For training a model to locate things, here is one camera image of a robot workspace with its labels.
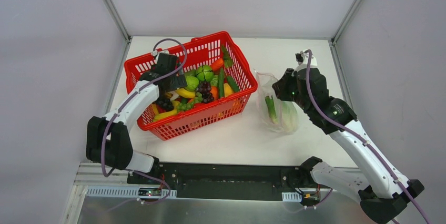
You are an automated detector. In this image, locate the left aluminium frame post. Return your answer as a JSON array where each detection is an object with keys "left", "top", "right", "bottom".
[{"left": 103, "top": 0, "right": 131, "bottom": 43}]

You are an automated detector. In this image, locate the right aluminium frame post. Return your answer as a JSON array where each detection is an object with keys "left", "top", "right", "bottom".
[{"left": 331, "top": 0, "right": 363, "bottom": 45}]

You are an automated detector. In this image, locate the aluminium frame post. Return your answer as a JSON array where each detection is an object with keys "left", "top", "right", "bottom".
[
  {"left": 103, "top": 0, "right": 131, "bottom": 43},
  {"left": 331, "top": 0, "right": 363, "bottom": 45}
]

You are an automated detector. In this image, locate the orange carrot toy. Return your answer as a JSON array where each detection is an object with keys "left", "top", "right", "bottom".
[{"left": 210, "top": 58, "right": 225, "bottom": 72}]

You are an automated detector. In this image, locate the green grape bunch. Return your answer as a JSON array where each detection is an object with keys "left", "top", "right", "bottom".
[{"left": 176, "top": 93, "right": 202, "bottom": 112}]

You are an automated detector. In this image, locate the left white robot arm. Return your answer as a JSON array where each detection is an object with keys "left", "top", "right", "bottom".
[{"left": 86, "top": 52, "right": 187, "bottom": 184}]

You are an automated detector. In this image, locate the green napa cabbage toy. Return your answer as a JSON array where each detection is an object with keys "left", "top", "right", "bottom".
[{"left": 265, "top": 95, "right": 298, "bottom": 134}]

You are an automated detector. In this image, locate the dark purple grape bunch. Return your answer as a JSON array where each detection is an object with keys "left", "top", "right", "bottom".
[{"left": 155, "top": 97, "right": 175, "bottom": 112}]

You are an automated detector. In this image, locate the small dark grape bunch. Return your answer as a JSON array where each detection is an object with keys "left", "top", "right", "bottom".
[{"left": 196, "top": 82, "right": 215, "bottom": 104}]

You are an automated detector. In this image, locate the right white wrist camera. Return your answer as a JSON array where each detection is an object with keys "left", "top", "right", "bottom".
[{"left": 295, "top": 49, "right": 318, "bottom": 72}]

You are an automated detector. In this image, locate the clear zip top bag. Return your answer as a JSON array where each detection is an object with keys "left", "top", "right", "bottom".
[{"left": 254, "top": 70, "right": 299, "bottom": 134}]

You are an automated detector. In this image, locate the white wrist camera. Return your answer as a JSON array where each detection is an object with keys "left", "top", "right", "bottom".
[
  {"left": 295, "top": 49, "right": 318, "bottom": 72},
  {"left": 151, "top": 50, "right": 169, "bottom": 61}
]

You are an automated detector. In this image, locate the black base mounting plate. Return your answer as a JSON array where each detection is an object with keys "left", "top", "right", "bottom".
[{"left": 127, "top": 162, "right": 319, "bottom": 201}]

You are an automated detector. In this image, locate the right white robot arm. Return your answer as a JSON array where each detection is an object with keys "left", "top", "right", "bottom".
[{"left": 272, "top": 68, "right": 429, "bottom": 223}]

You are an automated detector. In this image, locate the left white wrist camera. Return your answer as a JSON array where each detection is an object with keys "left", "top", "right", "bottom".
[{"left": 151, "top": 50, "right": 169, "bottom": 61}]

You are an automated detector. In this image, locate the yellow banana toy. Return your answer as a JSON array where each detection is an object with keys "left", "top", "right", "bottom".
[{"left": 175, "top": 88, "right": 196, "bottom": 99}]

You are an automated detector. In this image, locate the green bell pepper toy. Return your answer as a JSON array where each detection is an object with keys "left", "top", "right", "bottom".
[{"left": 195, "top": 65, "right": 214, "bottom": 82}]

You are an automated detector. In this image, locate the green cucumber toy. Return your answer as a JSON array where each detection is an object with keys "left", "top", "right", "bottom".
[
  {"left": 218, "top": 68, "right": 225, "bottom": 98},
  {"left": 226, "top": 76, "right": 240, "bottom": 93}
]

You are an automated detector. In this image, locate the red plastic shopping basket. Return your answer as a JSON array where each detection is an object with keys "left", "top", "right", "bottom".
[{"left": 137, "top": 31, "right": 258, "bottom": 140}]

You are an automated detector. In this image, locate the light green round vegetable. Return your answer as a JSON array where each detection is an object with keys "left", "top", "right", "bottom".
[{"left": 185, "top": 76, "right": 200, "bottom": 92}]

